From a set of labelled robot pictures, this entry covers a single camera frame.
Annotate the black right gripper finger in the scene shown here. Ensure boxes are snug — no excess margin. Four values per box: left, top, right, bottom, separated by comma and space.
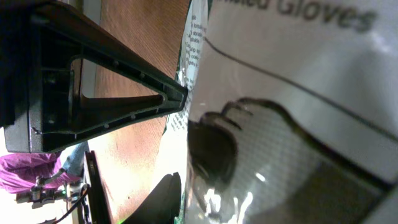
122, 172, 182, 224

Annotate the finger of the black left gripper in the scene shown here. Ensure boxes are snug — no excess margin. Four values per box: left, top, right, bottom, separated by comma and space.
2, 2, 188, 153

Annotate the green 3M cloth package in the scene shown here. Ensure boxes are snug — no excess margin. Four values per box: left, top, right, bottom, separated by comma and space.
162, 0, 397, 223

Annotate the metal stand with cables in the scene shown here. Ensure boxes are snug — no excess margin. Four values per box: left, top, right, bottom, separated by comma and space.
16, 169, 93, 224

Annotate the person in purple clothing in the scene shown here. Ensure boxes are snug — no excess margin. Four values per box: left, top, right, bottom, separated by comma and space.
1, 141, 90, 194

